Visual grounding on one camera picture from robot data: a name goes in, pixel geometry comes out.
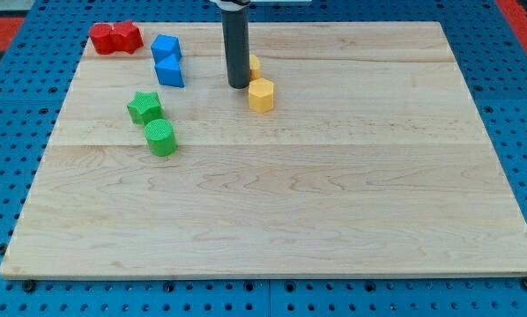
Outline green star block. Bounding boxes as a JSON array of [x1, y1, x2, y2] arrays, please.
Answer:
[[127, 92, 164, 125]]

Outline green cylinder block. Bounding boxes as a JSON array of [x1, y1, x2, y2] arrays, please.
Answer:
[[144, 119, 177, 157]]

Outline red cylinder block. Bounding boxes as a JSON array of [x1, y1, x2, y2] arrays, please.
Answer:
[[88, 23, 115, 55]]

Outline wooden board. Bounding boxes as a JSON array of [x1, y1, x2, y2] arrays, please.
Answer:
[[0, 22, 527, 281]]

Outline yellow hexagon block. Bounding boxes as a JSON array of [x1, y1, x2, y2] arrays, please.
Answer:
[[249, 77, 274, 114]]

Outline red star block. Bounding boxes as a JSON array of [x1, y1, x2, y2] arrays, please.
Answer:
[[110, 20, 144, 55]]

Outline yellow block behind tool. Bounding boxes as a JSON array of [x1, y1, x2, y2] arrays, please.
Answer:
[[249, 55, 262, 81]]

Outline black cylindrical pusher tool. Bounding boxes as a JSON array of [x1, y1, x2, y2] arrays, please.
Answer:
[[220, 5, 250, 89]]

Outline blue cube block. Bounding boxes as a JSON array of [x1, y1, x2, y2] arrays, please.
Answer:
[[151, 34, 182, 63]]

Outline blue triangle block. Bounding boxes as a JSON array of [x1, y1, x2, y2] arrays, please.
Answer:
[[154, 55, 185, 88]]

